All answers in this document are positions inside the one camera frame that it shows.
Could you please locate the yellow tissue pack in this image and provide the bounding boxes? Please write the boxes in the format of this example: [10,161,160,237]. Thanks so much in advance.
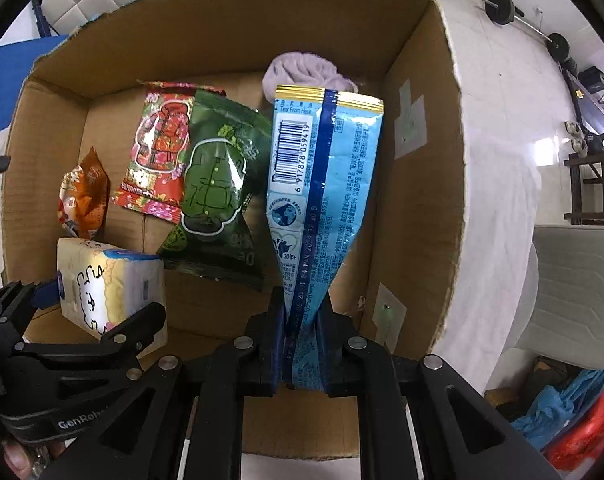
[57,237,165,338]

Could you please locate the orange panda snack packet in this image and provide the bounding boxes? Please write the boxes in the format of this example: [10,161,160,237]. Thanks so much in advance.
[57,148,110,240]

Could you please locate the red floral snack packet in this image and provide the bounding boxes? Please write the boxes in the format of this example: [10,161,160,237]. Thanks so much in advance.
[111,81,226,224]

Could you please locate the green snack packet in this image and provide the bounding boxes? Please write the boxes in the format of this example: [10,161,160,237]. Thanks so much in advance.
[158,90,272,289]

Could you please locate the blue long snack packet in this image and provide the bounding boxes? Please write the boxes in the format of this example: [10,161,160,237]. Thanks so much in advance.
[266,84,384,390]

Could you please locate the purple towel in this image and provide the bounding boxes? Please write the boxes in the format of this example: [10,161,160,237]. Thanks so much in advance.
[262,52,358,103]

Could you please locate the person left hand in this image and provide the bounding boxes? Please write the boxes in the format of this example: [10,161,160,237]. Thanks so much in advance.
[1,439,66,480]

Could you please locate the blue plastic bag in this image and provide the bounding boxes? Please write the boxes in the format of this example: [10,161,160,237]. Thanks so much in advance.
[511,370,604,451]

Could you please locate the red plastic bag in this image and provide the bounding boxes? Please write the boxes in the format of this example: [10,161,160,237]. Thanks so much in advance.
[544,391,604,479]

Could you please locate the grey office chair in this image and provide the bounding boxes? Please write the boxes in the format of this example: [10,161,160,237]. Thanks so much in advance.
[505,226,604,370]

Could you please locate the grey table cloth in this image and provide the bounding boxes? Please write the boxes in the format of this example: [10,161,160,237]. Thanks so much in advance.
[0,123,543,480]

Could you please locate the blue foam mat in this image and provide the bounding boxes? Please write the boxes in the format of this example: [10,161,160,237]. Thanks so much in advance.
[0,36,66,130]

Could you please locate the brown wooden chair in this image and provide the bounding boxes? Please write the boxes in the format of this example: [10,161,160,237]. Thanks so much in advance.
[564,153,604,226]

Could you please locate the open cardboard box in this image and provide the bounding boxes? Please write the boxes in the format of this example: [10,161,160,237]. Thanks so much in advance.
[0,0,466,461]

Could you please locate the black speaker box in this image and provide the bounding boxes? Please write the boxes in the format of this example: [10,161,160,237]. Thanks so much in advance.
[578,65,604,94]

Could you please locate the floor barbell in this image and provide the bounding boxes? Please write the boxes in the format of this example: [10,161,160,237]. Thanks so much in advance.
[482,0,571,64]

